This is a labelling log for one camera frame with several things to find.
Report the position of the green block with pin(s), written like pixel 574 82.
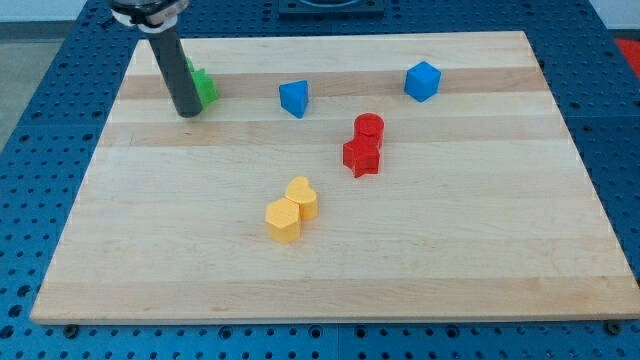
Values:
pixel 204 84

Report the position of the red object at right edge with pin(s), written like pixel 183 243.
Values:
pixel 631 52

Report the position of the blue perforated metal table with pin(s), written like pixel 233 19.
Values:
pixel 44 161

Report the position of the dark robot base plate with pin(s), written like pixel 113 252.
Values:
pixel 298 8

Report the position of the yellow hexagon block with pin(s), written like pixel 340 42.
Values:
pixel 283 220

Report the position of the red cylinder block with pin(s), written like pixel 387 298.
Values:
pixel 370 126

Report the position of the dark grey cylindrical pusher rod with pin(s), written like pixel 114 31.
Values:
pixel 170 57

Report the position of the blue cube block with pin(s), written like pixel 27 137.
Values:
pixel 422 81

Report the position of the blue triangular prism block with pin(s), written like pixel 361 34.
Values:
pixel 294 97

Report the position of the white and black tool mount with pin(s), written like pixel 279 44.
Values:
pixel 150 16

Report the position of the yellow heart block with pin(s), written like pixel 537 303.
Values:
pixel 300 191

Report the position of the red star block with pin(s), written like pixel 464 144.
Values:
pixel 362 155

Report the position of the light wooden board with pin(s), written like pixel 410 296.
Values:
pixel 482 209

